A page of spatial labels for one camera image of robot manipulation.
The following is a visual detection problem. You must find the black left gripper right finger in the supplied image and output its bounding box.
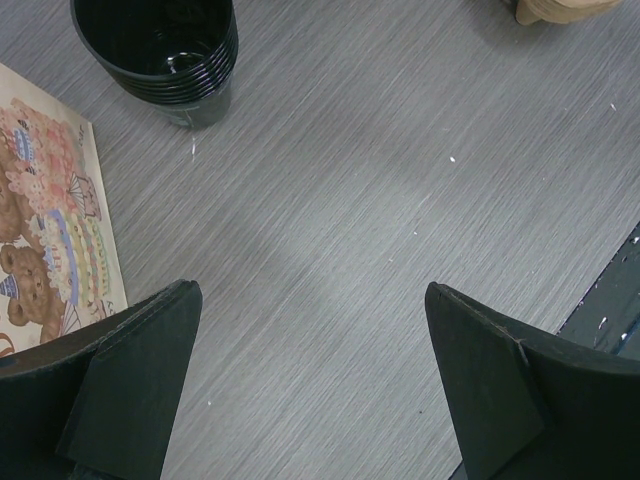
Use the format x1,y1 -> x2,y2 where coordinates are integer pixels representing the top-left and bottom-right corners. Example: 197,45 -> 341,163
425,282 -> 639,479

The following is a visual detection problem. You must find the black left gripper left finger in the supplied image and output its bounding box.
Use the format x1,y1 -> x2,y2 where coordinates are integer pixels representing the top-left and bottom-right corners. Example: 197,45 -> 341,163
1,280 -> 203,479

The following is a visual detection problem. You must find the printed paper takeout bag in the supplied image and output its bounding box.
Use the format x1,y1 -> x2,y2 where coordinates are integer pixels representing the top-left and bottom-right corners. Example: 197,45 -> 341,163
1,66 -> 128,357

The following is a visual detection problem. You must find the black coffee cup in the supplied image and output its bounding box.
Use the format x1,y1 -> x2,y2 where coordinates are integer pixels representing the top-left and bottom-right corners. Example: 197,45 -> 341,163
70,0 -> 239,130

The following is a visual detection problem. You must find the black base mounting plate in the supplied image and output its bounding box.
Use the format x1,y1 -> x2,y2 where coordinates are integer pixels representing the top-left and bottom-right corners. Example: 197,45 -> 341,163
558,228 -> 640,360

